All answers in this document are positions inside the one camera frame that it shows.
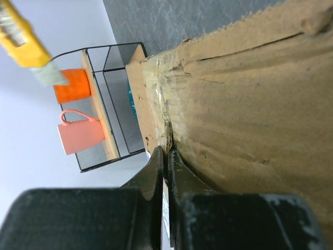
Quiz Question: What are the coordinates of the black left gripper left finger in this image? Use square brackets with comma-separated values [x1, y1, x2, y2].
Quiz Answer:
[1, 147, 163, 249]

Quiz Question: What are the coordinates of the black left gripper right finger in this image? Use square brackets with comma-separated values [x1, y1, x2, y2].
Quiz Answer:
[167, 149, 328, 249]

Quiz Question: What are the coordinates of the brown cardboard express box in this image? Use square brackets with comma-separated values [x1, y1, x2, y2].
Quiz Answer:
[126, 1, 332, 235]

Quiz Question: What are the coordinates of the yellow utility knife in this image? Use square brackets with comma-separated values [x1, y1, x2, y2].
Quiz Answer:
[1, 1, 69, 86]

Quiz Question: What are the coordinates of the pink mug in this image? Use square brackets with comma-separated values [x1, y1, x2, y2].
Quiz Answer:
[58, 109, 105, 155]

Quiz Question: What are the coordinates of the blue dotted plate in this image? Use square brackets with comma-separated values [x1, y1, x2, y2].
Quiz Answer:
[127, 83, 137, 118]

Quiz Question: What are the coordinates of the orange mug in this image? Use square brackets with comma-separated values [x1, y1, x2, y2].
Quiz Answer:
[54, 68, 91, 104]

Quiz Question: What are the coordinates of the black wire wooden shelf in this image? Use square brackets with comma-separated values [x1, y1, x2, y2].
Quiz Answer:
[53, 42, 147, 172]

